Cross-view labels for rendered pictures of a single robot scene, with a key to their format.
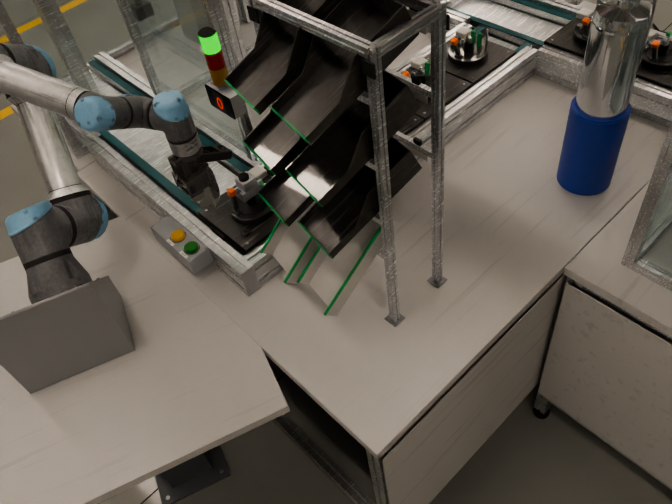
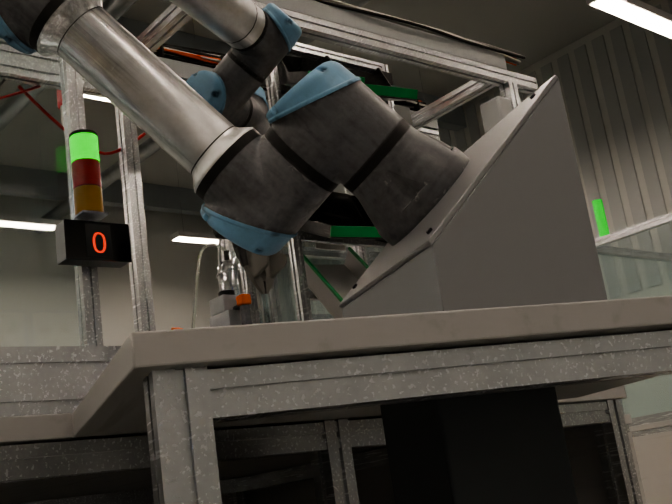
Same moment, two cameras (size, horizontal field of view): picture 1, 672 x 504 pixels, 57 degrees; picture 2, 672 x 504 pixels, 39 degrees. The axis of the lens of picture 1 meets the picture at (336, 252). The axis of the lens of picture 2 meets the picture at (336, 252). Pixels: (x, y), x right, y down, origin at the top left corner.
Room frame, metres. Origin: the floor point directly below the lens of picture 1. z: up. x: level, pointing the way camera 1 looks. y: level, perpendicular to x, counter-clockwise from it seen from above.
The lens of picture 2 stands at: (1.30, 1.86, 0.71)
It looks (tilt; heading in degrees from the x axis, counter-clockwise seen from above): 15 degrees up; 264
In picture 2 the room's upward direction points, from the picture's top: 8 degrees counter-clockwise
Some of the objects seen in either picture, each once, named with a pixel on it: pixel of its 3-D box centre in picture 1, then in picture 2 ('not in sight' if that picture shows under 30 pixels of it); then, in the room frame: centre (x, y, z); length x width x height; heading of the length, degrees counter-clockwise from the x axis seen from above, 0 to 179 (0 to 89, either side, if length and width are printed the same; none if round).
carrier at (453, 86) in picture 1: (421, 76); not in sight; (1.77, -0.39, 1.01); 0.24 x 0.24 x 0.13; 36
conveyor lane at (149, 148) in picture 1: (207, 174); not in sight; (1.60, 0.37, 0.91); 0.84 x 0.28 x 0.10; 36
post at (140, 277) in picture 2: not in sight; (137, 241); (1.62, -0.93, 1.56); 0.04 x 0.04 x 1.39; 36
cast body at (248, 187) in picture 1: (248, 182); (225, 312); (1.34, 0.21, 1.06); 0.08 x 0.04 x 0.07; 126
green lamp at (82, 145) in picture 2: (209, 41); (84, 150); (1.56, 0.23, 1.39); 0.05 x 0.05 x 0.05
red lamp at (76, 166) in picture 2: (214, 58); (86, 176); (1.56, 0.23, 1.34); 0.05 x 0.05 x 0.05
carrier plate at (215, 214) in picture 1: (253, 209); not in sight; (1.34, 0.22, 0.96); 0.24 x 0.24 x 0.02; 36
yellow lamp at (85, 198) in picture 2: (219, 73); (88, 202); (1.56, 0.23, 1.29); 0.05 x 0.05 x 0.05
